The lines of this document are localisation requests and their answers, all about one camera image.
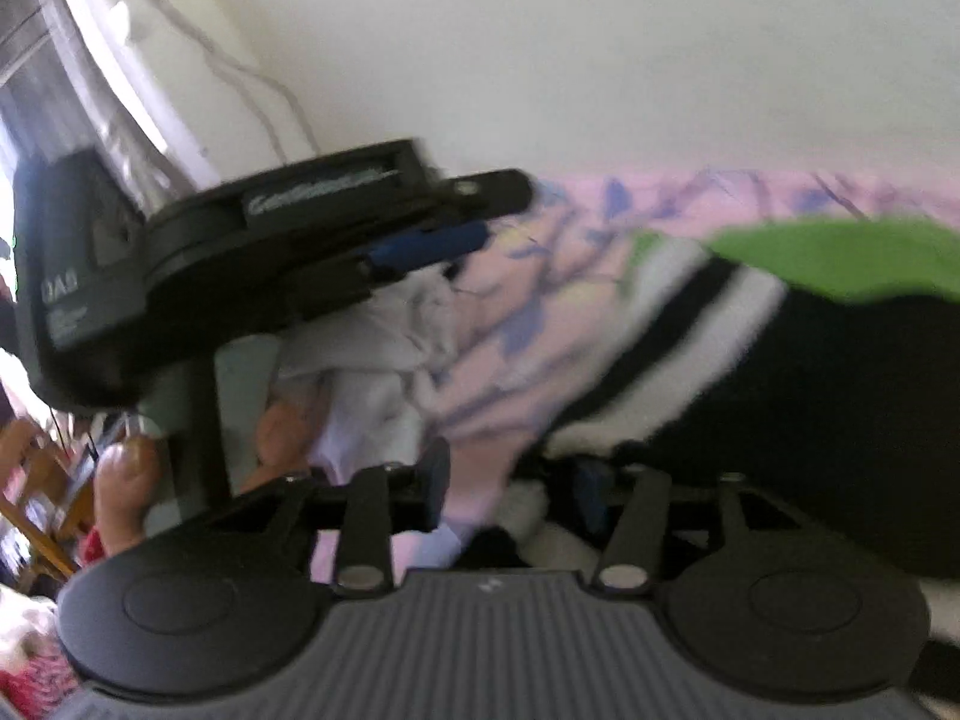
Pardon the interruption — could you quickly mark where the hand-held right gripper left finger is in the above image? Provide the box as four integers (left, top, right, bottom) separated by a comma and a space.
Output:
214, 439, 452, 592

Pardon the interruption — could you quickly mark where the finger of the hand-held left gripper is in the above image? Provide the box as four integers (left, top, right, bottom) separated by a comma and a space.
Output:
442, 169, 536, 221
360, 221, 489, 283

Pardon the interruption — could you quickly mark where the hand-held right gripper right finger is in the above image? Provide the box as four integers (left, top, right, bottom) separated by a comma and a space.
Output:
574, 457, 820, 592

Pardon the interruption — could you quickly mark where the black white striped garment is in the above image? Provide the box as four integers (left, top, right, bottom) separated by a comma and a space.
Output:
495, 240, 960, 720

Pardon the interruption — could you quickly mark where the green knitted sweater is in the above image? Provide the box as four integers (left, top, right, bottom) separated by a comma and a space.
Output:
628, 214, 960, 306

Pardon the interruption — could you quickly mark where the person's left hand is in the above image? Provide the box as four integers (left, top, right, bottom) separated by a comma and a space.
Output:
91, 390, 332, 560

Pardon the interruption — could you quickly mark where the pink floral bed sheet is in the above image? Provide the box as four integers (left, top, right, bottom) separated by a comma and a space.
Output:
309, 167, 960, 587

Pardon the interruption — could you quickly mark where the wooden furniture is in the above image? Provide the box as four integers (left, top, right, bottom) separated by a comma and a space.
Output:
0, 416, 102, 597

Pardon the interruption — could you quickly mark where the red white cloth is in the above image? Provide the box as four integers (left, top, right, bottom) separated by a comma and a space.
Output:
0, 525, 106, 720

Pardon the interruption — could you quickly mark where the thin white wall cable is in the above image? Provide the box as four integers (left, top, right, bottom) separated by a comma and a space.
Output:
112, 0, 322, 160

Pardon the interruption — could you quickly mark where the white window frame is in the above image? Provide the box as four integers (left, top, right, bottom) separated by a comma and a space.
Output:
0, 0, 220, 215

